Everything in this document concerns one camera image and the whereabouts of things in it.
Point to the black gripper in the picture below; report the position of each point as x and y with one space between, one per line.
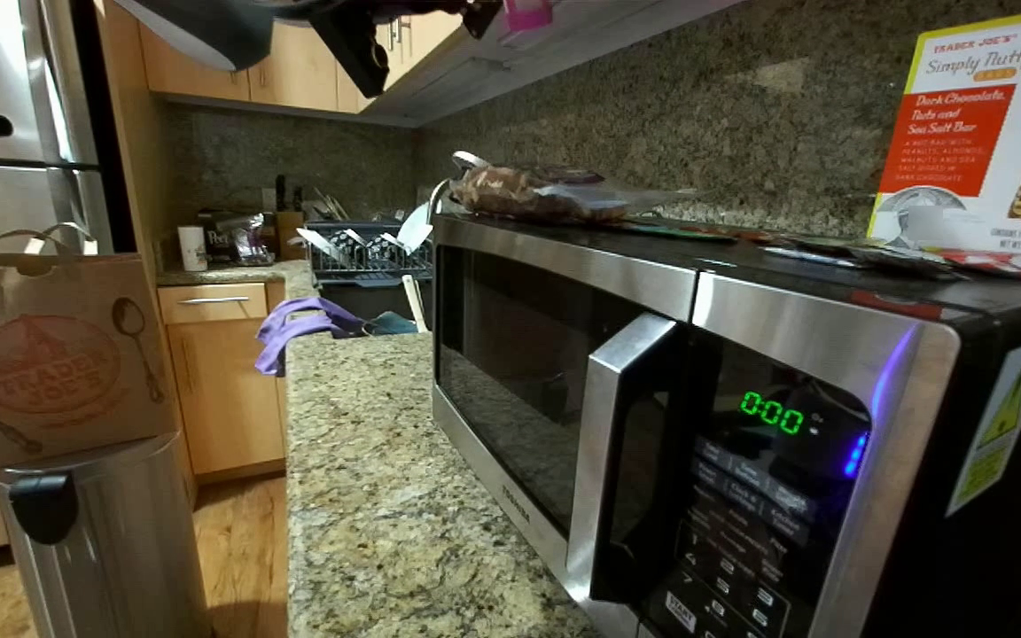
238 33

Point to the pink plastic cup object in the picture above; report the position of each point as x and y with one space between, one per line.
525 15

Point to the bagged bread on microwave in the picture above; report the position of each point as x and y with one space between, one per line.
522 196

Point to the stainless steel black microwave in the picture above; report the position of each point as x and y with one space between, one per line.
723 439

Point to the wooden upper cabinets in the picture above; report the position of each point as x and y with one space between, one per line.
299 68

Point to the stainless steel refrigerator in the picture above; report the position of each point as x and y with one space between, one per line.
57 143

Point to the dish rack with dishes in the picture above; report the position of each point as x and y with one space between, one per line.
365 250

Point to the purple cloth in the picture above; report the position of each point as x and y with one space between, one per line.
299 316

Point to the brown paper bag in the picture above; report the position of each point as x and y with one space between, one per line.
79 348

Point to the wooden lower cabinet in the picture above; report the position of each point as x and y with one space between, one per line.
228 407

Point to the steel trash can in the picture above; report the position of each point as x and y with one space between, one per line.
108 543

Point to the snack bar box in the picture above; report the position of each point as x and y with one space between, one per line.
950 173

